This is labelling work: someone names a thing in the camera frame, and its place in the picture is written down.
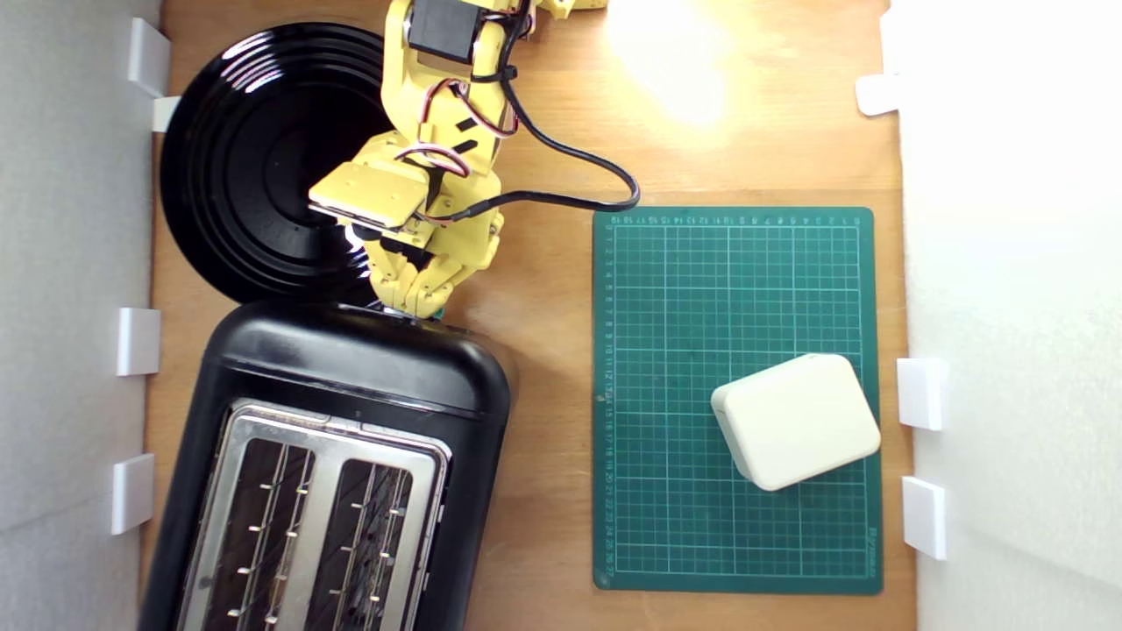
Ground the black two-slot toaster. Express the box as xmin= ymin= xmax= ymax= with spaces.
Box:
xmin=138 ymin=301 xmax=512 ymax=631

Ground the black round plate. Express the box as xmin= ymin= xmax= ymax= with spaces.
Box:
xmin=160 ymin=22 xmax=413 ymax=305

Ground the green cutting mat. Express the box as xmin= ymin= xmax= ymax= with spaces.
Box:
xmin=593 ymin=207 xmax=884 ymax=595

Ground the white rounded block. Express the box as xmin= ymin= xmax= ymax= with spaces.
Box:
xmin=710 ymin=353 xmax=882 ymax=492

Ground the yellow gripper camera mount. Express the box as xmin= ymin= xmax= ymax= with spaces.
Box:
xmin=309 ymin=160 xmax=432 ymax=242

